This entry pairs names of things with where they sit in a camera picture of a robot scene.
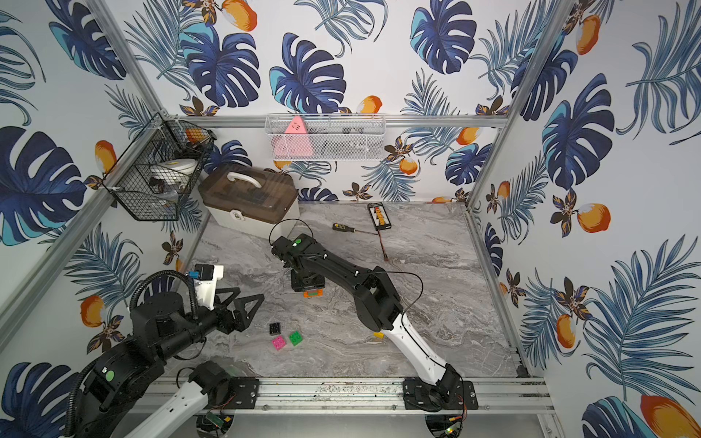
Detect orange lego plate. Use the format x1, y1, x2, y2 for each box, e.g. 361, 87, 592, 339
303, 289, 324, 299

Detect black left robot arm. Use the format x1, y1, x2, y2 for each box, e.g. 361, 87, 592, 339
63, 270, 265, 437

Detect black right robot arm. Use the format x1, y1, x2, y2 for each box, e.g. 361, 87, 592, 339
271, 234, 469, 412

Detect black lego brick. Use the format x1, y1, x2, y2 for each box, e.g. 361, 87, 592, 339
268, 322, 281, 336

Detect pink lego brick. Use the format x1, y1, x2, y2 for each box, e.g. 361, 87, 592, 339
272, 336, 287, 351

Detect green lego with number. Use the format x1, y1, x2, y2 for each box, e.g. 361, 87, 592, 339
290, 331, 303, 346

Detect black yellow screwdriver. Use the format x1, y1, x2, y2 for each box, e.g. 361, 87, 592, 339
332, 223, 378, 235

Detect white box brown lid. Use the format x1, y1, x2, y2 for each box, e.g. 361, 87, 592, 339
198, 164, 299, 241

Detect black board yellow connectors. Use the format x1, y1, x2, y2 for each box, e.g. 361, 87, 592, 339
367, 203, 392, 232

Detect white object in basket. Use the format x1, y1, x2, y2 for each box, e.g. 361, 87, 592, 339
150, 159, 197, 184

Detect pink triangle card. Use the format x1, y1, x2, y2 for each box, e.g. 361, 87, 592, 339
272, 116, 314, 160

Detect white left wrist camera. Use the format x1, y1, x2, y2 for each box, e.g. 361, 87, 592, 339
187, 264, 224, 310

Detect black wire basket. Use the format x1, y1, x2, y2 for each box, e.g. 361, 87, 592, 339
100, 113, 217, 222

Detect clear wall shelf tray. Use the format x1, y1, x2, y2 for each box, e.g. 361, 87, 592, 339
265, 113, 387, 162

